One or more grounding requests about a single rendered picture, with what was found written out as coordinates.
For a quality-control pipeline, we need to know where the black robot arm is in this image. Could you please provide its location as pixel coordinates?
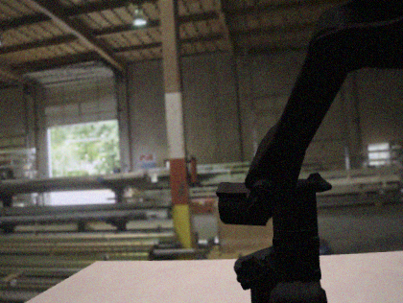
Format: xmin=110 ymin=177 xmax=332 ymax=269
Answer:
xmin=216 ymin=0 xmax=403 ymax=291

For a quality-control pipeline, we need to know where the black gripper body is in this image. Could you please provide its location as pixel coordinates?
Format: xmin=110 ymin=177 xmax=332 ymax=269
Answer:
xmin=269 ymin=227 xmax=327 ymax=303

